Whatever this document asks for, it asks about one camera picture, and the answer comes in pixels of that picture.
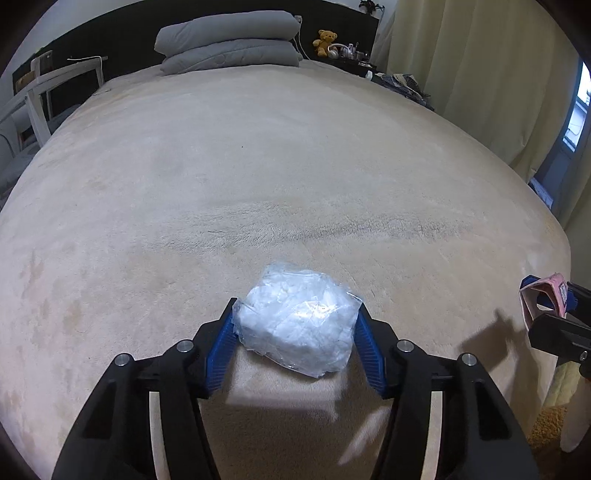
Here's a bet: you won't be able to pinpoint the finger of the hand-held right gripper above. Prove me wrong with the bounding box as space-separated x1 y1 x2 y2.
564 281 591 324
527 314 591 366

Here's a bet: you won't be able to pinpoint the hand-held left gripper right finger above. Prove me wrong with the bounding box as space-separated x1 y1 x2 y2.
353 305 541 480

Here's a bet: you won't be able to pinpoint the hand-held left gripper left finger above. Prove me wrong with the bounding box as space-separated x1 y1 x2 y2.
51 298 241 480

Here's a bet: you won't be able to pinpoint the pink paper carton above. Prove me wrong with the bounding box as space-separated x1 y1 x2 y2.
518 273 570 330

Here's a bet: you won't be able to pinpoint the white plastic bag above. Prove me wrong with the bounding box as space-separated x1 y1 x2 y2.
233 261 365 380

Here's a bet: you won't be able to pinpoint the yellow rug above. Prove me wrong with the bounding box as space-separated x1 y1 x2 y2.
526 404 568 462

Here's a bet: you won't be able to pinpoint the beige blanket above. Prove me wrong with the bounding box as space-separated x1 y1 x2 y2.
0 60 573 480

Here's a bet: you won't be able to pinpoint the window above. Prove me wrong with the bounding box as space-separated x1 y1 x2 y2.
531 51 591 227

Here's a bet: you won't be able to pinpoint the pale curtain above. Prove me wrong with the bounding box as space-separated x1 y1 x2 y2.
372 0 580 181

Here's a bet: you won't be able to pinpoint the patterned clothes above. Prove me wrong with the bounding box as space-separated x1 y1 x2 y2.
372 71 435 112

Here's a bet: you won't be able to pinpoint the grey seat chair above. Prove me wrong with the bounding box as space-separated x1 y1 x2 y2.
0 134 42 195

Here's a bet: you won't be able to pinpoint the dark bedside table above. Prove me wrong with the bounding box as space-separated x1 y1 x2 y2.
332 55 391 77

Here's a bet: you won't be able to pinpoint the grey folded duvet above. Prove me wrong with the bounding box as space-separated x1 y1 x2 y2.
154 10 304 75

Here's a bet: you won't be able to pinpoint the white wooden chair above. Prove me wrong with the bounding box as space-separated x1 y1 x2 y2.
0 55 105 148

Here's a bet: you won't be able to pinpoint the yellow teddy bear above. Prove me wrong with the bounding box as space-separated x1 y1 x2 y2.
312 30 338 58

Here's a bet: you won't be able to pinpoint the black headboard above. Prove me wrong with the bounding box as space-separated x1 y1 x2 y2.
11 0 382 100

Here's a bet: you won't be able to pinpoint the white charger cable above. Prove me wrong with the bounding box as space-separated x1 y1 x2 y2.
294 15 308 61

